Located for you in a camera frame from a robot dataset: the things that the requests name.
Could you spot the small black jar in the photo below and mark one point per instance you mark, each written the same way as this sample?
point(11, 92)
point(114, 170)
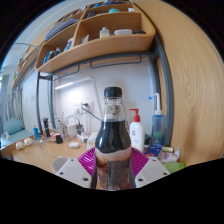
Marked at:
point(59, 139)

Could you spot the slim black bottle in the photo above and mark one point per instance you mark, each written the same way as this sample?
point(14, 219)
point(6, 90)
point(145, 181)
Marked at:
point(46, 128)

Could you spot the small blue bottle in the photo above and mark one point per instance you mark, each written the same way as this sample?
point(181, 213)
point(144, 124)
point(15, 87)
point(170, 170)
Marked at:
point(36, 132)

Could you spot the green packet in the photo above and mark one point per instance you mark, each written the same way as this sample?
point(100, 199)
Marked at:
point(174, 167)

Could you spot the white crumpled tissue pack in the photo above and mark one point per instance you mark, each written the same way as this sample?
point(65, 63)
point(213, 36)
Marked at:
point(91, 140)

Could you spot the dark drink bottle black cap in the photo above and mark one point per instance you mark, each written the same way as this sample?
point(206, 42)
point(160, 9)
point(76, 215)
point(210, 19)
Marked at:
point(113, 143)

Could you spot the blue packet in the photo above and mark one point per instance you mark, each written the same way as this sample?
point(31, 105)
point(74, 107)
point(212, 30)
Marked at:
point(153, 150)

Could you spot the white mug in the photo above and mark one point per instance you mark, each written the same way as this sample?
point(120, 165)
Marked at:
point(58, 163)

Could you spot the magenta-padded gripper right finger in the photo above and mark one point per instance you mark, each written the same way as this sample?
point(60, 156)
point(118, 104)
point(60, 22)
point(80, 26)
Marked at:
point(151, 170)

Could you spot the wooden wardrobe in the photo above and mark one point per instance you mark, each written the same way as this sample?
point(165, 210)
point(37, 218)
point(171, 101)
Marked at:
point(196, 83)

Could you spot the wooden shelf unit with items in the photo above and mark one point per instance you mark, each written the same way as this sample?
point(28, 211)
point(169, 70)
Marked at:
point(110, 30)

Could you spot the white lotion bottle red pump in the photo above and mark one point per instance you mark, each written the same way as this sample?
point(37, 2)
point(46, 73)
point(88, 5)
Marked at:
point(137, 133)

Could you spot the white oval object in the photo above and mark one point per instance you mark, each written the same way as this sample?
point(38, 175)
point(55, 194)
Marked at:
point(74, 145)

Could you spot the small white round object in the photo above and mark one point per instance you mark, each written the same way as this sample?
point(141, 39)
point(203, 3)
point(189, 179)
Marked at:
point(28, 141)
point(19, 145)

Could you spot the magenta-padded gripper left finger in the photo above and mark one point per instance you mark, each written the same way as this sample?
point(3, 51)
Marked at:
point(75, 170)

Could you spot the blue spray bottle white nozzle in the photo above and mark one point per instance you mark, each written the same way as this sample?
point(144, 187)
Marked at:
point(158, 128)

